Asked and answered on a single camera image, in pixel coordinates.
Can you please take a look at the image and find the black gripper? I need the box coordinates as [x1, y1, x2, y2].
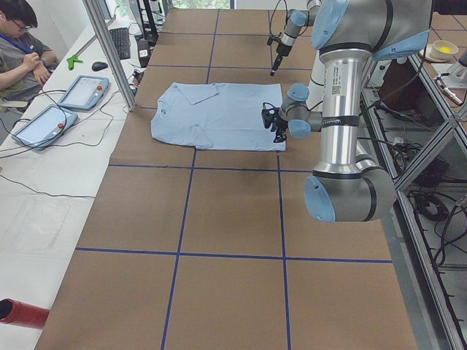
[273, 122, 288, 143]
[269, 42, 290, 77]

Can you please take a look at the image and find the light blue t-shirt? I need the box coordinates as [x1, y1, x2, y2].
[150, 82, 286, 152]

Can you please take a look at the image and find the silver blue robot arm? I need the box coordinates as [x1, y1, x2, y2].
[263, 1, 433, 222]
[267, 0, 323, 77]

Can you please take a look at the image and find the black label box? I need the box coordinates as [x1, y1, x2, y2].
[136, 39, 151, 68]

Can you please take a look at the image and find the black keyboard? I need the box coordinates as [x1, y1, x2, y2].
[109, 27, 131, 60]

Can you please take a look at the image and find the black computer mouse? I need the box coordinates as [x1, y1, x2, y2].
[91, 61, 108, 71]

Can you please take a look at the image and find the far blue teach pendant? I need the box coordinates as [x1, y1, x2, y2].
[58, 75, 109, 111]

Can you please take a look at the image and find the blue teach pendant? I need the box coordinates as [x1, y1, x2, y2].
[12, 105, 78, 150]
[58, 75, 109, 111]

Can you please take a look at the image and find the green plastic tool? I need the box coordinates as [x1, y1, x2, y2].
[66, 55, 83, 71]

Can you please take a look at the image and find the near blue teach pendant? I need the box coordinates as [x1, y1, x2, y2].
[12, 105, 78, 150]

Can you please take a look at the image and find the seated person in grey shirt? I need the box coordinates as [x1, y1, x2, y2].
[1, 1, 58, 102]

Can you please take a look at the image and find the red cylinder bottle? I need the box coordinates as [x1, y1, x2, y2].
[1, 298, 50, 330]

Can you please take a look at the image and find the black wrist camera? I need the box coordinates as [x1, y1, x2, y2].
[266, 34, 280, 46]
[261, 102, 279, 132]

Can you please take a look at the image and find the aluminium frame post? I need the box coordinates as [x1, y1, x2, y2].
[82, 0, 136, 112]

